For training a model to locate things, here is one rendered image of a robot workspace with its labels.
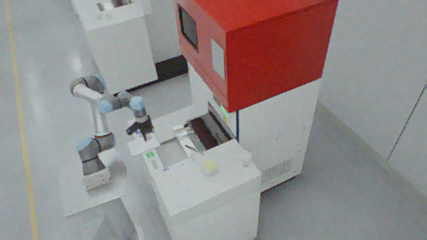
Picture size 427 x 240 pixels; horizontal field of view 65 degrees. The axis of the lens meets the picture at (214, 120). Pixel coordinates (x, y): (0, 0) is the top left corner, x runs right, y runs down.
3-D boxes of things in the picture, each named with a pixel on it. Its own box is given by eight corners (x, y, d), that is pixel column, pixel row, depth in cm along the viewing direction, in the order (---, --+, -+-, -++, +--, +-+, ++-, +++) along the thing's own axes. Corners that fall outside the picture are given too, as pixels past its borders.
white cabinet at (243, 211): (206, 161, 342) (200, 102, 284) (256, 242, 280) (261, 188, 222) (147, 187, 324) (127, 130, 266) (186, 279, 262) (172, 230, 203)
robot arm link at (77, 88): (59, 78, 211) (104, 100, 183) (76, 75, 219) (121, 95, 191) (62, 95, 216) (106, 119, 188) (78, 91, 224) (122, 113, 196)
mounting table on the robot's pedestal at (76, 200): (71, 227, 222) (64, 217, 213) (65, 176, 251) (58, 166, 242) (137, 202, 233) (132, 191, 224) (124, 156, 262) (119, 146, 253)
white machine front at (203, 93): (193, 88, 297) (189, 50, 268) (238, 150, 244) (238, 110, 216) (190, 89, 296) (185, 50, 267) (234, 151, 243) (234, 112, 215)
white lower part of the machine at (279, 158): (254, 125, 375) (258, 65, 316) (300, 178, 322) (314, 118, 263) (198, 148, 355) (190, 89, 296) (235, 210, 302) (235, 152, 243)
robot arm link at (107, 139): (91, 152, 237) (75, 76, 220) (110, 145, 247) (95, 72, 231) (101, 155, 229) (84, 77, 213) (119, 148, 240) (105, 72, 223)
